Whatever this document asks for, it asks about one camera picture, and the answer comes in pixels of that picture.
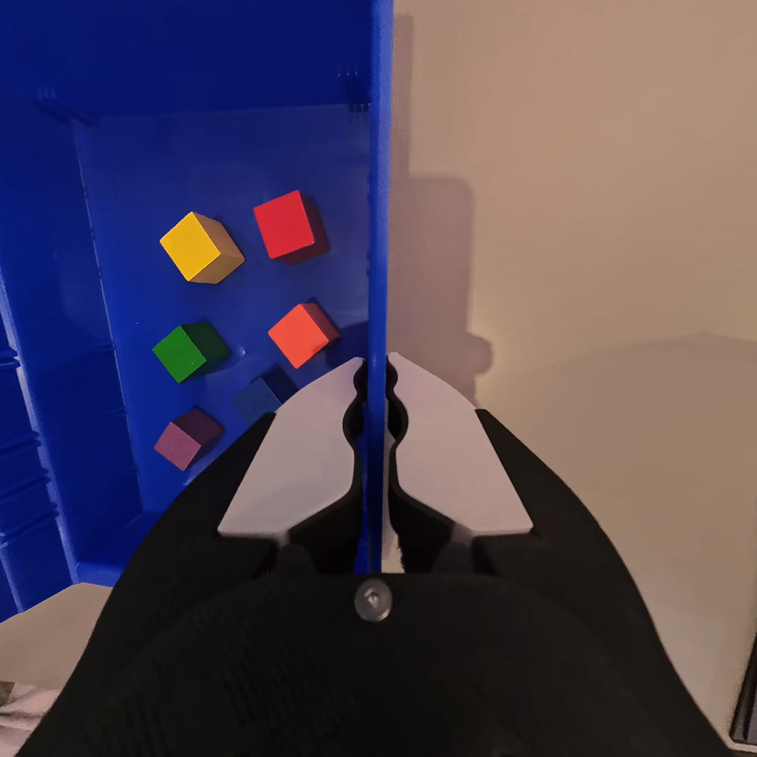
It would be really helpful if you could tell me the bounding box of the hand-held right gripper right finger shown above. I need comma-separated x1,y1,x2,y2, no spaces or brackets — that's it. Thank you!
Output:
385,352,535,549

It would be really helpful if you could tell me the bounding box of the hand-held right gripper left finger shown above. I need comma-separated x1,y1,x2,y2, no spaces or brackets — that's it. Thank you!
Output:
216,356,365,558

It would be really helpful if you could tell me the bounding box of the dark blue wooden cube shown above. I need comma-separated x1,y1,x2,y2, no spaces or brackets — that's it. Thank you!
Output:
231,366,299,422

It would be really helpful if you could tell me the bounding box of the purple wooden cube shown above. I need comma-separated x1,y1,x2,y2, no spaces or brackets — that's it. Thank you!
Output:
153,407,225,473

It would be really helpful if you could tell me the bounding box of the orange wooden cube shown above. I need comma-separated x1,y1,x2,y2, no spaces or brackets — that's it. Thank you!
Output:
267,302,341,370

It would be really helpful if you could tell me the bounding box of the green wooden cube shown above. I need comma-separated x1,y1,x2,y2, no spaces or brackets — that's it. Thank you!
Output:
151,322,232,384

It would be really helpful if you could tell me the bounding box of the yellow wooden cube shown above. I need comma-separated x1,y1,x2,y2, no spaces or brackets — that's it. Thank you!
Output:
159,211,246,286

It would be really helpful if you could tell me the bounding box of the red wooden cube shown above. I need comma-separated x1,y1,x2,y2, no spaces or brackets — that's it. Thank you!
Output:
252,189,331,265

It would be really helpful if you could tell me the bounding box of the blue plastic storage bin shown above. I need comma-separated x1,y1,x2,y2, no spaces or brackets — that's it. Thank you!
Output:
0,0,395,623

